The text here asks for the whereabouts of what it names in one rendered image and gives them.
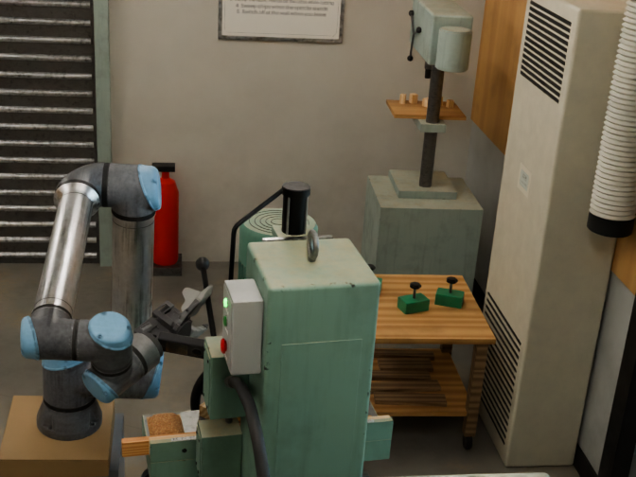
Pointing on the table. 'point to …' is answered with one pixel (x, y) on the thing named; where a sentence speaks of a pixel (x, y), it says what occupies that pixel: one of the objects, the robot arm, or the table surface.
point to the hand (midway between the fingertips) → (212, 306)
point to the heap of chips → (165, 424)
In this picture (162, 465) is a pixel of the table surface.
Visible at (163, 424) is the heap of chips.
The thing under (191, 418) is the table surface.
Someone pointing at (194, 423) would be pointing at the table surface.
